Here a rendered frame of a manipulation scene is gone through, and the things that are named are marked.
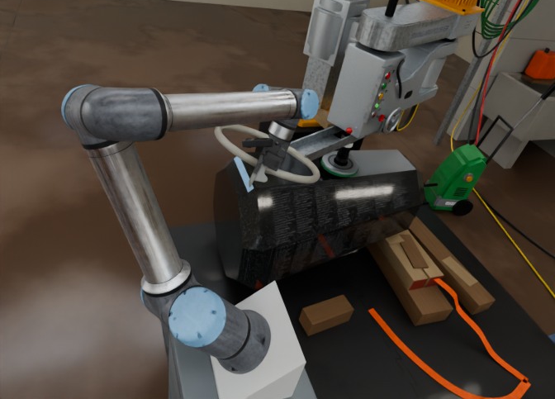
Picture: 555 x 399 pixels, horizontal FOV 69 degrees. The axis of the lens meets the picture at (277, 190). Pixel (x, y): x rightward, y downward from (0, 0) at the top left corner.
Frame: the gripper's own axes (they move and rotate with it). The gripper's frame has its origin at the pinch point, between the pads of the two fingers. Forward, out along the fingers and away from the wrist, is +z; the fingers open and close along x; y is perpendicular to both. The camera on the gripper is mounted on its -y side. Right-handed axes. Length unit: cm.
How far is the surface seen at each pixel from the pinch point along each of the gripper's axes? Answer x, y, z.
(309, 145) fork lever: 55, 15, -10
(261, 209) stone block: 50, 8, 29
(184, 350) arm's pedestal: -41, 6, 48
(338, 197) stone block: 75, 43, 13
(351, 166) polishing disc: 84, 43, -5
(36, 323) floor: 21, -74, 134
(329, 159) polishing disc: 85, 30, -2
